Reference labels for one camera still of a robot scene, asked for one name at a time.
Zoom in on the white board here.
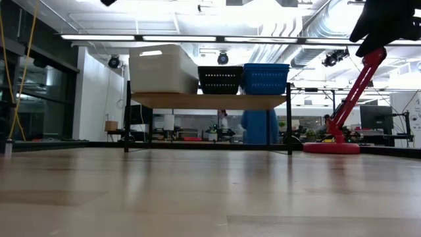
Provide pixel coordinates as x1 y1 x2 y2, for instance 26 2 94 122
389 92 421 149

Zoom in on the person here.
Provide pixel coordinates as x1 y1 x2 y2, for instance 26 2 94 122
320 114 332 131
218 110 230 129
241 109 280 145

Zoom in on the blue plastic basket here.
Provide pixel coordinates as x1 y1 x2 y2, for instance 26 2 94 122
243 66 291 72
243 68 290 95
242 63 291 68

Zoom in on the red desk lamp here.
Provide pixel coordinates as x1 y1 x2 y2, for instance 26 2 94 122
303 47 388 155

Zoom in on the black plastic basket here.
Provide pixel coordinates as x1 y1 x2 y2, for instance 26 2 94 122
197 65 244 70
198 68 244 74
199 70 243 95

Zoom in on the black monitor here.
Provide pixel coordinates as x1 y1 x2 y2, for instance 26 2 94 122
359 105 395 135
130 104 154 125

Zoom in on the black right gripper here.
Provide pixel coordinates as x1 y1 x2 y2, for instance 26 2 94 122
349 0 421 57

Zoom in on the white plastic basket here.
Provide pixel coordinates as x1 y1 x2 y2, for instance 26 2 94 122
128 49 200 95

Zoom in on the wooden shelf with black frame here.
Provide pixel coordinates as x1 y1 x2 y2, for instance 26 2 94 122
124 80 294 155

